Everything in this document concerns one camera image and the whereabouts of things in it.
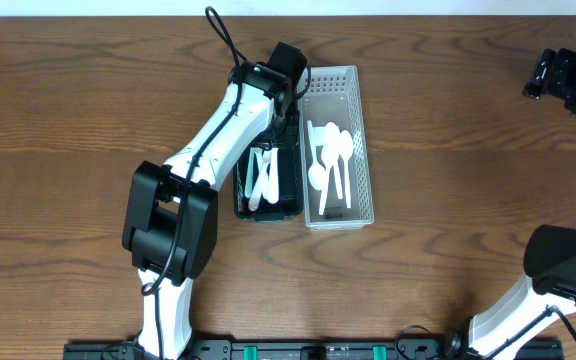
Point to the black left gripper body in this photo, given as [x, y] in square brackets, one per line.
[290, 126]

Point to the clear white plastic basket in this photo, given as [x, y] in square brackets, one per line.
[333, 95]

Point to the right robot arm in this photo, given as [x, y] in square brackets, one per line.
[546, 290]

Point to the thin white spoon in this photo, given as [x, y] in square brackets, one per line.
[316, 171]
[346, 152]
[329, 156]
[331, 137]

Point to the mint green plastic fork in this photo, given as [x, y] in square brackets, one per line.
[250, 172]

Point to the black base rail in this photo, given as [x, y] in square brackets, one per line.
[414, 349]

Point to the dark green plastic basket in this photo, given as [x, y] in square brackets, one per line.
[290, 203]

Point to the thick white plastic spoon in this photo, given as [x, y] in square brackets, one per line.
[273, 178]

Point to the white label in basket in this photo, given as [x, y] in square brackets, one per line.
[319, 135]

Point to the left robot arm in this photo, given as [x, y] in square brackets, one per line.
[170, 227]

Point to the white plastic fork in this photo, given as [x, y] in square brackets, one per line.
[264, 189]
[257, 190]

